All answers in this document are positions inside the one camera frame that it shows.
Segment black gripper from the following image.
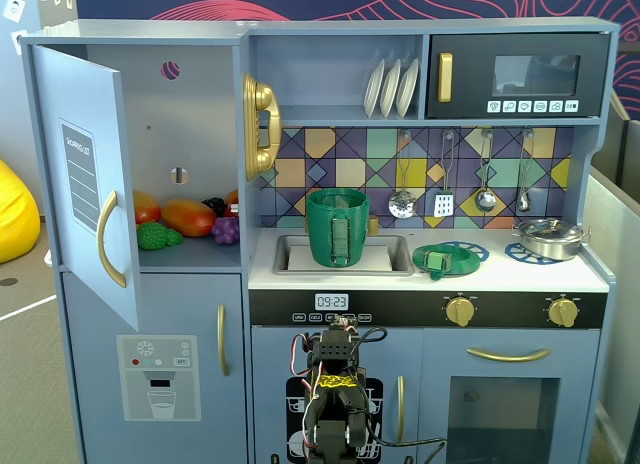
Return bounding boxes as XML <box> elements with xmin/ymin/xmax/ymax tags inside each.
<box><xmin>303</xmin><ymin>333</ymin><xmax>322</xmax><ymax>370</ymax></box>

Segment green lid with cube handle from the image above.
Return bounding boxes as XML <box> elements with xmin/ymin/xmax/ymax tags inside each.
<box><xmin>412</xmin><ymin>242</ymin><xmax>482</xmax><ymax>281</ymax></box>

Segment steel pot with lid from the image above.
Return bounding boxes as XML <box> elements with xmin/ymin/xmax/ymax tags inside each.
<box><xmin>511</xmin><ymin>217</ymin><xmax>593</xmax><ymax>262</ymax></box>

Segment yellow tape label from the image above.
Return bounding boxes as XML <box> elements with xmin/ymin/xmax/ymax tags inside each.
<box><xmin>317</xmin><ymin>373</ymin><xmax>356</xmax><ymax>390</ymax></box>

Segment blue dishwasher door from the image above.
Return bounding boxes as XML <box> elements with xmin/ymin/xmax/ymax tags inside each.
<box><xmin>251</xmin><ymin>326</ymin><xmax>424</xmax><ymax>464</ymax></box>

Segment green 3d-printed container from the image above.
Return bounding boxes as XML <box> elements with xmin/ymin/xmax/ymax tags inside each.
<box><xmin>305</xmin><ymin>187</ymin><xmax>372</xmax><ymax>269</ymax></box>

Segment blue oven door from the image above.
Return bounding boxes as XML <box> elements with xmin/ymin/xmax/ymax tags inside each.
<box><xmin>422</xmin><ymin>328</ymin><xmax>601</xmax><ymax>464</ymax></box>

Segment grey toy sink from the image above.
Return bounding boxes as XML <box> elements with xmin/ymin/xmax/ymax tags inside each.
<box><xmin>272</xmin><ymin>233</ymin><xmax>415</xmax><ymax>278</ymax></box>

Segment purple toy grapes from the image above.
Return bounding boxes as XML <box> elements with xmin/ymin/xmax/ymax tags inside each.
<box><xmin>211</xmin><ymin>216</ymin><xmax>240</xmax><ymax>245</ymax></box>

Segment gold stove knob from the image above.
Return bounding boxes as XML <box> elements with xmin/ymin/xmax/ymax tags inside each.
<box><xmin>546</xmin><ymin>297</ymin><xmax>580</xmax><ymax>329</ymax></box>
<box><xmin>444</xmin><ymin>294</ymin><xmax>476</xmax><ymax>328</ymax></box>

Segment metal slotted spoon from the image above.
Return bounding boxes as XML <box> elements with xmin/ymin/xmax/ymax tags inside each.
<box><xmin>388</xmin><ymin>128</ymin><xmax>418</xmax><ymax>220</ymax></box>

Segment orange toy mango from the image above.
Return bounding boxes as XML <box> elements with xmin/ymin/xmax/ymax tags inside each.
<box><xmin>160</xmin><ymin>198</ymin><xmax>218</xmax><ymax>239</ymax></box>

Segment green toy broccoli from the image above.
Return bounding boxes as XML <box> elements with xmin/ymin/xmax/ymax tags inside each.
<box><xmin>136</xmin><ymin>221</ymin><xmax>185</xmax><ymax>251</ymax></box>

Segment blue lower fridge door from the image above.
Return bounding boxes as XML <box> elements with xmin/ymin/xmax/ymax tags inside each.
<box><xmin>60</xmin><ymin>271</ymin><xmax>250</xmax><ymax>464</ymax></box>

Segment blue fridge door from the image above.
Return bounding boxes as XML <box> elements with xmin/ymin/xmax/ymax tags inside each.
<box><xmin>30</xmin><ymin>44</ymin><xmax>141</xmax><ymax>333</ymax></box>
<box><xmin>60</xmin><ymin>271</ymin><xmax>250</xmax><ymax>464</ymax></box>

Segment red orange toy peach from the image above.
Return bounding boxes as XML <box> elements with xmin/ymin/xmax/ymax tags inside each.
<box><xmin>132</xmin><ymin>190</ymin><xmax>162</xmax><ymax>225</ymax></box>

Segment metal ladle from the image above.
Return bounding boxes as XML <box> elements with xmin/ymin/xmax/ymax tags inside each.
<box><xmin>474</xmin><ymin>128</ymin><xmax>498</xmax><ymax>214</ymax></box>

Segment gold toy telephone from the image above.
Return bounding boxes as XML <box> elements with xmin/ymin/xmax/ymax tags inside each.
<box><xmin>242</xmin><ymin>72</ymin><xmax>283</xmax><ymax>181</ymax></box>

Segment white toy plate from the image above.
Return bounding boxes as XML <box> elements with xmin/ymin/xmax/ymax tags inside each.
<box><xmin>395</xmin><ymin>57</ymin><xmax>420</xmax><ymax>119</ymax></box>
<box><xmin>363</xmin><ymin>58</ymin><xmax>386</xmax><ymax>119</ymax></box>
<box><xmin>379</xmin><ymin>58</ymin><xmax>403</xmax><ymax>119</ymax></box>

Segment black toy microwave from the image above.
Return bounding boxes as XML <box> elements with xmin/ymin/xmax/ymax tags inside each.
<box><xmin>424</xmin><ymin>32</ymin><xmax>612</xmax><ymax>120</ymax></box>

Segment grey desk partition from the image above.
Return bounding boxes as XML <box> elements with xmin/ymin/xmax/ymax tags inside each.
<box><xmin>584</xmin><ymin>171</ymin><xmax>640</xmax><ymax>464</ymax></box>

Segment yellow beanbag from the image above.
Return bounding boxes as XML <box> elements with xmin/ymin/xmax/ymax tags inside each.
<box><xmin>0</xmin><ymin>159</ymin><xmax>41</xmax><ymax>265</ymax></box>

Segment blue toy kitchen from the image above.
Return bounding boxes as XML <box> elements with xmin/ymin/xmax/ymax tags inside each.
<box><xmin>19</xmin><ymin>17</ymin><xmax>621</xmax><ymax>464</ymax></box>

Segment dark edged partition panel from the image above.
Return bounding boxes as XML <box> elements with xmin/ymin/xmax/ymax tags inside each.
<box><xmin>607</xmin><ymin>93</ymin><xmax>640</xmax><ymax>185</ymax></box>

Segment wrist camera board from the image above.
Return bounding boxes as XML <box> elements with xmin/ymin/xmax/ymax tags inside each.
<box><xmin>327</xmin><ymin>313</ymin><xmax>360</xmax><ymax>333</ymax></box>

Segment gold lower fridge handle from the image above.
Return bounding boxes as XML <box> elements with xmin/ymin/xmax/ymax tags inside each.
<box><xmin>216</xmin><ymin>303</ymin><xmax>231</xmax><ymax>378</ymax></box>

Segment gold dishwasher handle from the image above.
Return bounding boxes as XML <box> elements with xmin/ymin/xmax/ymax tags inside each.
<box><xmin>396</xmin><ymin>375</ymin><xmax>406</xmax><ymax>443</ymax></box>

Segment black cable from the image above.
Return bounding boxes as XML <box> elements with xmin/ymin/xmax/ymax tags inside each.
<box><xmin>364</xmin><ymin>423</ymin><xmax>449</xmax><ymax>464</ymax></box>

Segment gold oven handle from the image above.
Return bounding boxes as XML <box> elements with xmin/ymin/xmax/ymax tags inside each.
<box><xmin>466</xmin><ymin>347</ymin><xmax>553</xmax><ymax>363</ymax></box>

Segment gold fridge door handle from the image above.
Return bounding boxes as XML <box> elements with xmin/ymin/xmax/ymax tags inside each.
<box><xmin>96</xmin><ymin>189</ymin><xmax>129</xmax><ymax>289</ymax></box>

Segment gold microwave handle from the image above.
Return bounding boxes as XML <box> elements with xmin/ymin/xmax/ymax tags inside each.
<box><xmin>437</xmin><ymin>52</ymin><xmax>454</xmax><ymax>104</ymax></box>

